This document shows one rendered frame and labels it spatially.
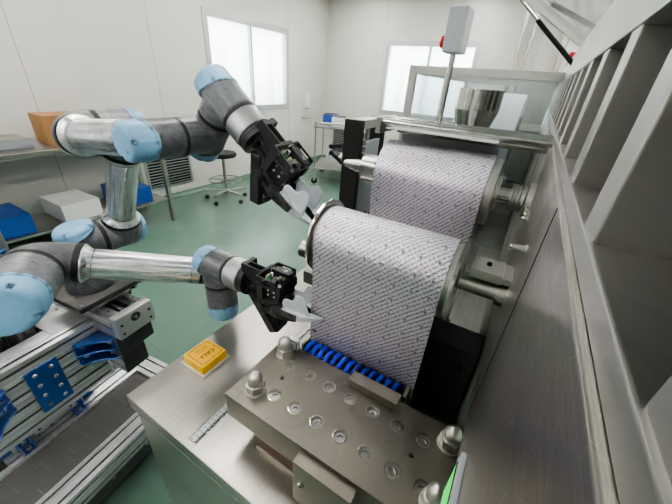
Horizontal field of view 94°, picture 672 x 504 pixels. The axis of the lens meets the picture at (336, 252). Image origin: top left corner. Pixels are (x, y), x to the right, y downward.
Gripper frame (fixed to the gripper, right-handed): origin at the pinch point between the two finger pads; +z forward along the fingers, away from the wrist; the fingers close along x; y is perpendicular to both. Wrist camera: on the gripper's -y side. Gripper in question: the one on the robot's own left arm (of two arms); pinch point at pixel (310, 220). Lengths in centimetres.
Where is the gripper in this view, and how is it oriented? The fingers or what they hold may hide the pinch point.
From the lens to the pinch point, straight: 63.8
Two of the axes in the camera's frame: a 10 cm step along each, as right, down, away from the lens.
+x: 5.2, -3.8, 7.7
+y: 6.0, -4.8, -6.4
